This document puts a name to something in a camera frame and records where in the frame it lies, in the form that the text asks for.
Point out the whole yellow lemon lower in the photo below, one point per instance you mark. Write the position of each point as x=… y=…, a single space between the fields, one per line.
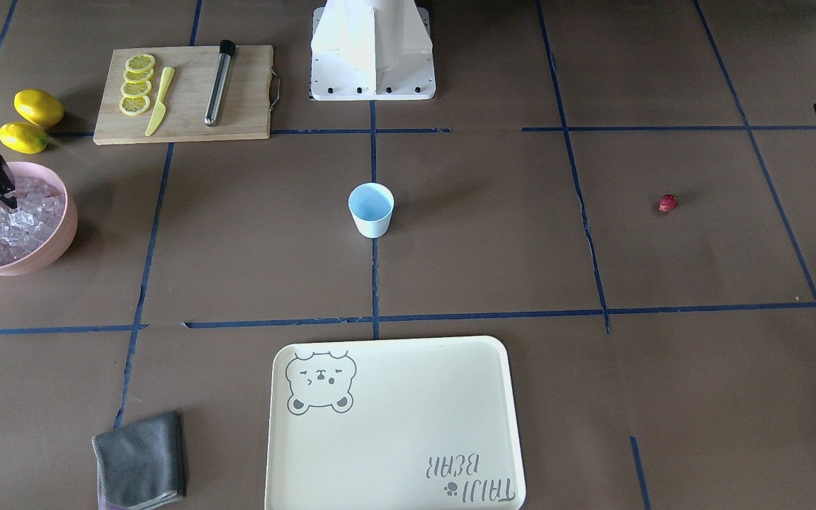
x=24 y=138

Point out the wooden cutting board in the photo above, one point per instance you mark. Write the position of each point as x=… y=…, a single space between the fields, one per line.
x=244 y=112

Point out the whole yellow lemon upper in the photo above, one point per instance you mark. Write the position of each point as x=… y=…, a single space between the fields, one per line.
x=38 y=107

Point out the lemon slice top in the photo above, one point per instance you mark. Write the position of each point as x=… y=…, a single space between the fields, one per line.
x=140 y=64

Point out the lemon slice bottom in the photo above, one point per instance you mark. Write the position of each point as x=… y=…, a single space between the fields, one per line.
x=133 y=106

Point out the yellow plastic knife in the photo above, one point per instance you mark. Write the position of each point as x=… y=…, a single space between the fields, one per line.
x=159 y=107

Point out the cream bear serving tray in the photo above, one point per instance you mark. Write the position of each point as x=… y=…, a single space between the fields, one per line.
x=427 y=423

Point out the pink bowl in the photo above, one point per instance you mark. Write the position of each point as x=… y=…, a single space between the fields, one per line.
x=65 y=232

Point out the lemon slice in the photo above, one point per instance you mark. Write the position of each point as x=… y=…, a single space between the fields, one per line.
x=137 y=77
x=136 y=90
x=133 y=106
x=140 y=64

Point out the grey folded cloth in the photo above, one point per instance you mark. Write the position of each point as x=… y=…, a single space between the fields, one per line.
x=141 y=465

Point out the red strawberry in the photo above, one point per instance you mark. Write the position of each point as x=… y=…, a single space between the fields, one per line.
x=667 y=203

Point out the pile of clear ice cubes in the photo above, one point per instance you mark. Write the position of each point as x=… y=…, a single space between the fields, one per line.
x=24 y=229

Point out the steel muddler black tip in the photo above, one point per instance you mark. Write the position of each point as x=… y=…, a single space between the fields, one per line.
x=226 y=52

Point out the light blue cup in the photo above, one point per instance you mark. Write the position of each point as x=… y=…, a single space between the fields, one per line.
x=371 y=206

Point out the whole yellow lemon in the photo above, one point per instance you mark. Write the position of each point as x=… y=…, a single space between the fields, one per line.
x=24 y=138
x=38 y=107

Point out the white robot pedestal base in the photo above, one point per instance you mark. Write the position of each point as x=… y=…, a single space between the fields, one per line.
x=371 y=51

